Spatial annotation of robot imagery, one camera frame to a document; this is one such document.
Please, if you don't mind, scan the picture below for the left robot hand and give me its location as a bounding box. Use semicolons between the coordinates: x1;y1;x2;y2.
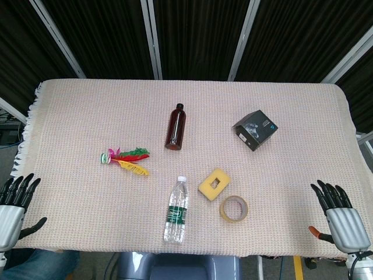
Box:
0;173;48;252

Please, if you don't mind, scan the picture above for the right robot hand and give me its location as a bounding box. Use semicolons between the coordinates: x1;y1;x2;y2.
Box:
308;179;373;253

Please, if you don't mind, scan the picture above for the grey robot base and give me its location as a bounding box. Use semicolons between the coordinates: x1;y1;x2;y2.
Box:
115;251;243;280

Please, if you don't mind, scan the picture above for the colourful feather shuttlecock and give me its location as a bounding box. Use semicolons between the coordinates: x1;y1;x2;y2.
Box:
100;147;151;177

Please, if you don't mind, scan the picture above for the blue fabric object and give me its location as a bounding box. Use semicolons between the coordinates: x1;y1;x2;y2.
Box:
0;248;81;280

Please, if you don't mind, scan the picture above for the yellow tape roll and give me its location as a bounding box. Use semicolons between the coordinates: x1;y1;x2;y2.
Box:
219;195;249;225

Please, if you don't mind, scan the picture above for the black cardboard product box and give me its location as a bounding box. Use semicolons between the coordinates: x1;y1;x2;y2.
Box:
231;109;279;152

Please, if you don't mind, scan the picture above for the yellow sponge with rectangular hole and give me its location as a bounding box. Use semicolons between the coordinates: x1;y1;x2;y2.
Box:
198;168;232;202

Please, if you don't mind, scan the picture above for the clear water bottle green label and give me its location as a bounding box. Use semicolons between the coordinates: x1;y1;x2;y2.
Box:
163;175;189;245

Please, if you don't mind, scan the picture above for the beige woven tablecloth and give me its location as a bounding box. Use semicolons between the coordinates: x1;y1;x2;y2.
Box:
11;78;373;261

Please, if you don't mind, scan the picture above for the brown amber plastic bottle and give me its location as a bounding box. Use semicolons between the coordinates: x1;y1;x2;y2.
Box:
165;103;187;152

